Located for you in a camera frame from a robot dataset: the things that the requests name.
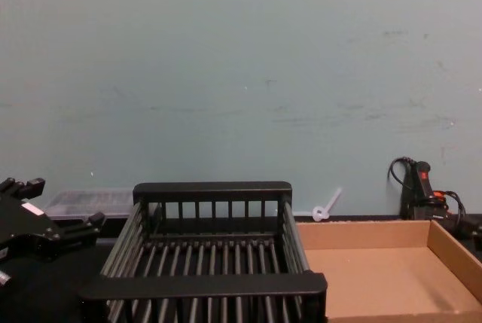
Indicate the plain pale wall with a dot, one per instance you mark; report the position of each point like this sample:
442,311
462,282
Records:
241,74

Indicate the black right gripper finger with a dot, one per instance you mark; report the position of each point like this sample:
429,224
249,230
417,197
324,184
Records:
471,229

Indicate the black rack with steel bars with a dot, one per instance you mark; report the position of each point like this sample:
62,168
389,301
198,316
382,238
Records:
211,287

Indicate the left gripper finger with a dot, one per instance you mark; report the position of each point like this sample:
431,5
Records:
26,187
81,230

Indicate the white three-armed plastic piece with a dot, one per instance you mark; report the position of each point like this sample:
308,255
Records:
320,214

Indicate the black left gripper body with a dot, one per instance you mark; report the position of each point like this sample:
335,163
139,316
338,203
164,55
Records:
22,229

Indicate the shallow brown cardboard tray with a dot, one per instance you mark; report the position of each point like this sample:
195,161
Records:
376,274

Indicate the clear plastic case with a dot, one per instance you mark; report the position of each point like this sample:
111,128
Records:
86,200

